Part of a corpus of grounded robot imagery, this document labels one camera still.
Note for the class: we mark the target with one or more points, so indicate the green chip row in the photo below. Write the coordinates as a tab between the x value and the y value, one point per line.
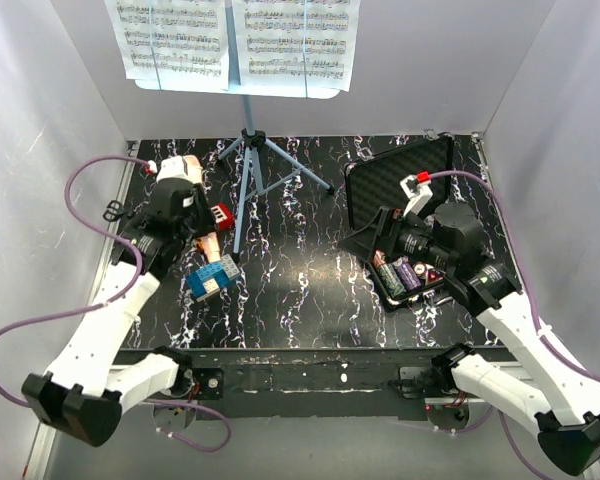
390	280

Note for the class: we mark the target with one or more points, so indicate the blue grey brick toy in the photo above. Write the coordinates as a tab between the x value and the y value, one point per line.
212	278

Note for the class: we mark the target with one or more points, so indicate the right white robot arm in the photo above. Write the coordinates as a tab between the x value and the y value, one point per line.
561	407

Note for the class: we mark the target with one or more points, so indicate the red white chip row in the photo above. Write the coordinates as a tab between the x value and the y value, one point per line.
378	259

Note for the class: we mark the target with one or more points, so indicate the pink toy microphone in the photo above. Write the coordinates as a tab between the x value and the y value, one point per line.
196	178

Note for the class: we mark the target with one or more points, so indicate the purple chip row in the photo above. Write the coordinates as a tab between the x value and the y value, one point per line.
410	280

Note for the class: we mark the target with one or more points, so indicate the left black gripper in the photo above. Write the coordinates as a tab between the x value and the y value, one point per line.
207	221

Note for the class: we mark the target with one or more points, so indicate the left aluminium rail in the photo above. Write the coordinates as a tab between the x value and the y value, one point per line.
110	231

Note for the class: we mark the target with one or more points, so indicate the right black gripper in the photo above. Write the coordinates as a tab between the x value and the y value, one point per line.
364	241

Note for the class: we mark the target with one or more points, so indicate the black poker chip case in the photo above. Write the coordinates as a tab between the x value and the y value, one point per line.
376	183

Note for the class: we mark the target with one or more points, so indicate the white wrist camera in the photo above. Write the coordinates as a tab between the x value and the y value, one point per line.
175	167
417	189

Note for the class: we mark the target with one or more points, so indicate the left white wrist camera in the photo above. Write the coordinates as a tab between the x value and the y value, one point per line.
175	167

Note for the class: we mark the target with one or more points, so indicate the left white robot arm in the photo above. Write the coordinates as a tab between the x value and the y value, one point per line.
78	394

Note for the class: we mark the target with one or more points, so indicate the sheet music page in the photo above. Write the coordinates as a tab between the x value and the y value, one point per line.
172	41
304	44

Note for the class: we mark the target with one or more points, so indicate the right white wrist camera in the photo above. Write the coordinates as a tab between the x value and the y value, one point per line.
417	189

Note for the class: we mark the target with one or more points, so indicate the blue music stand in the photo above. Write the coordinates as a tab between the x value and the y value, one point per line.
253	140

